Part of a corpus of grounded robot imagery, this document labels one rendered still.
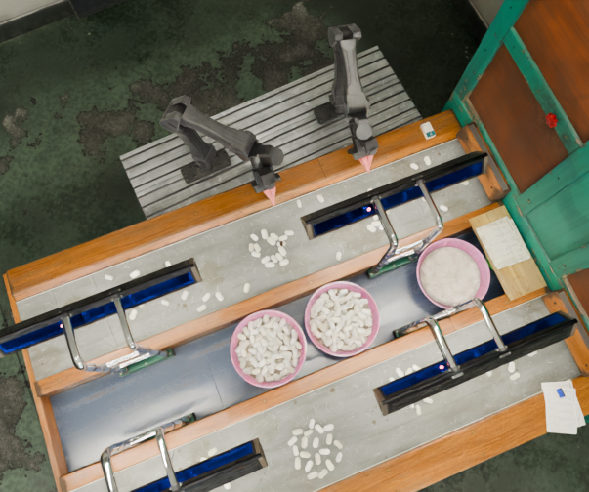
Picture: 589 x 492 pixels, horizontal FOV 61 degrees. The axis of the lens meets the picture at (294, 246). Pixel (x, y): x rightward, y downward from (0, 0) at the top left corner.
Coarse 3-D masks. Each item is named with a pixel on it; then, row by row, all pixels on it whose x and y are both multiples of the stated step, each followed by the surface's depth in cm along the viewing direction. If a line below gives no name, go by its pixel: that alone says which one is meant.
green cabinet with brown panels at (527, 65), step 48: (528, 0) 141; (576, 0) 126; (480, 48) 169; (528, 48) 149; (576, 48) 132; (480, 96) 182; (528, 96) 157; (576, 96) 138; (528, 144) 166; (576, 144) 143; (528, 192) 173; (576, 192) 151; (576, 240) 159; (576, 288) 169
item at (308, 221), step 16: (464, 160) 158; (480, 160) 158; (432, 176) 156; (448, 176) 158; (464, 176) 161; (368, 192) 158; (384, 192) 154; (400, 192) 156; (416, 192) 158; (432, 192) 160; (336, 208) 154; (352, 208) 153; (368, 208) 155; (384, 208) 158; (304, 224) 154; (320, 224) 154; (336, 224) 156; (352, 224) 158
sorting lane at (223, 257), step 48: (336, 192) 194; (480, 192) 194; (192, 240) 188; (240, 240) 189; (288, 240) 189; (336, 240) 189; (384, 240) 189; (96, 288) 183; (192, 288) 184; (240, 288) 184; (96, 336) 179; (144, 336) 179
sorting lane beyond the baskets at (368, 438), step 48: (480, 336) 180; (336, 384) 175; (480, 384) 176; (528, 384) 176; (240, 432) 171; (288, 432) 171; (336, 432) 171; (384, 432) 171; (432, 432) 172; (96, 480) 167; (144, 480) 167; (240, 480) 167; (288, 480) 167; (336, 480) 167
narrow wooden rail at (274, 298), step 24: (408, 240) 186; (360, 264) 184; (288, 288) 182; (312, 288) 182; (216, 312) 179; (240, 312) 179; (168, 336) 177; (192, 336) 177; (96, 360) 174; (48, 384) 172; (72, 384) 173
